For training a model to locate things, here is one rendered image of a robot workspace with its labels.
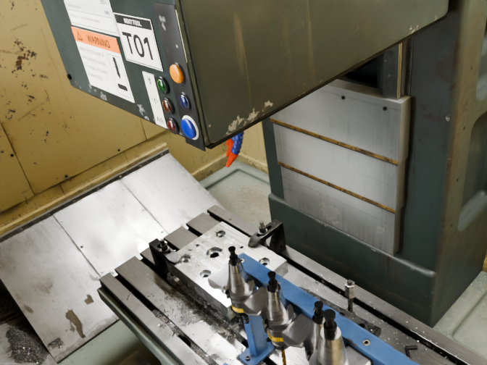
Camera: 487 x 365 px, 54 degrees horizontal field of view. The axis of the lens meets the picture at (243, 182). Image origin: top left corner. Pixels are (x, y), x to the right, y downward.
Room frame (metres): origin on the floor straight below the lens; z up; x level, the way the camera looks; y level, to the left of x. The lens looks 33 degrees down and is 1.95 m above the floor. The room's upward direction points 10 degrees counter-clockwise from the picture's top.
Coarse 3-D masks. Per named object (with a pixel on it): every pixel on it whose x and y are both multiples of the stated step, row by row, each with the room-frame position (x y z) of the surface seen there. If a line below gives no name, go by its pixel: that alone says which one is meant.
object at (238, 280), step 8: (232, 264) 0.71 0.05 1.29; (240, 264) 0.71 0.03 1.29; (232, 272) 0.70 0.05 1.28; (240, 272) 0.70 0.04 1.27; (232, 280) 0.70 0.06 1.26; (240, 280) 0.70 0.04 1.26; (248, 280) 0.71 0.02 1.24; (232, 288) 0.70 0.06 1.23; (240, 288) 0.70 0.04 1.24; (248, 288) 0.70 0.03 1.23
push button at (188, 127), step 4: (184, 120) 0.61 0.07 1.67; (188, 120) 0.60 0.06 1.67; (184, 124) 0.61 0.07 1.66; (188, 124) 0.60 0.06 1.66; (192, 124) 0.60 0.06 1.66; (184, 128) 0.61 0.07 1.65; (188, 128) 0.60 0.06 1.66; (192, 128) 0.59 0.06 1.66; (184, 132) 0.61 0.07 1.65; (188, 132) 0.60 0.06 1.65; (192, 132) 0.59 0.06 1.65; (188, 136) 0.60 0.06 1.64; (192, 136) 0.60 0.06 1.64
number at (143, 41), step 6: (132, 30) 0.68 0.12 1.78; (132, 36) 0.69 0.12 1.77; (138, 36) 0.67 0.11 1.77; (144, 36) 0.66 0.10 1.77; (150, 36) 0.65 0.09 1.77; (138, 42) 0.68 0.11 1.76; (144, 42) 0.66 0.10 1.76; (150, 42) 0.65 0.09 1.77; (138, 48) 0.68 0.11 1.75; (144, 48) 0.67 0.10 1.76; (150, 48) 0.65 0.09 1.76; (138, 54) 0.68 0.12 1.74; (144, 54) 0.67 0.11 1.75; (150, 54) 0.66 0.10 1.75; (144, 60) 0.67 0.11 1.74; (150, 60) 0.66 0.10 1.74; (156, 60) 0.65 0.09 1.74
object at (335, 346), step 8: (320, 336) 0.39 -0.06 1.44; (336, 336) 0.39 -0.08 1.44; (320, 344) 0.39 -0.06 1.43; (328, 344) 0.38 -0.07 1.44; (336, 344) 0.38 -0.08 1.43; (320, 352) 0.39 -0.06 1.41; (328, 352) 0.38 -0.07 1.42; (336, 352) 0.38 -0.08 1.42; (344, 352) 0.39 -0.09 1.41; (320, 360) 0.39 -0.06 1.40; (328, 360) 0.38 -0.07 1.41; (336, 360) 0.38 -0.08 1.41; (344, 360) 0.38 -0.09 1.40
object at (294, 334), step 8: (296, 320) 0.61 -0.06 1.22; (304, 320) 0.61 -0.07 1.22; (288, 328) 0.59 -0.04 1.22; (296, 328) 0.59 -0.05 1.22; (304, 328) 0.59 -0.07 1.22; (288, 336) 0.58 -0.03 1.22; (296, 336) 0.57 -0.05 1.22; (304, 336) 0.57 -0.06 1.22; (288, 344) 0.56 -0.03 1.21; (296, 344) 0.56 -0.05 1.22
